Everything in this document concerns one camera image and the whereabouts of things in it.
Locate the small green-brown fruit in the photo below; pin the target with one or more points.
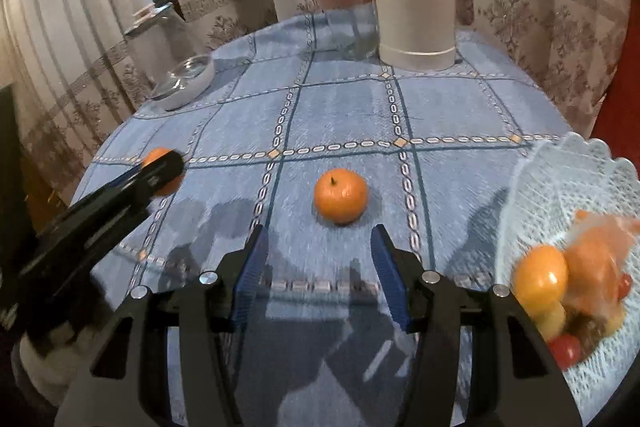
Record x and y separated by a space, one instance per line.
552 322
617 319

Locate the red tomato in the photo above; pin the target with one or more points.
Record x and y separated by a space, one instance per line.
565 351
625 287

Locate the large yellow-orange citrus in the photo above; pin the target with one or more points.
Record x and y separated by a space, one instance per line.
540 278

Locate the blue checked tablecloth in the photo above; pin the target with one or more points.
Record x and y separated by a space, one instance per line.
340 117

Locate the glass jar with white base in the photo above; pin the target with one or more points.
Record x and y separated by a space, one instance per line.
175 57

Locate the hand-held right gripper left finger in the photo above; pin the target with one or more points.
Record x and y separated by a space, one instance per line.
250 277

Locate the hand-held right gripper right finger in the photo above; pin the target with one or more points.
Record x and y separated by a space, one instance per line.
392 279

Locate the red cloth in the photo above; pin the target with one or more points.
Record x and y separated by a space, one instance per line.
620 107

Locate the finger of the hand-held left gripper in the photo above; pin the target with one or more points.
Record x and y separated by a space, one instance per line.
160 174
127 178

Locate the orange with stem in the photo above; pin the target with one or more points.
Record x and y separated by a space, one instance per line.
341 197
156 155

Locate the beige patterned curtain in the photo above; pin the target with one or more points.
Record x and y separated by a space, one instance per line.
75 32

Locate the dark brown wrinkled fruit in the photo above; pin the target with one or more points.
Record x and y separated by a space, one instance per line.
587 329

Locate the pale blue lace plastic basket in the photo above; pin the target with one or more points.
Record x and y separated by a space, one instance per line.
540 187

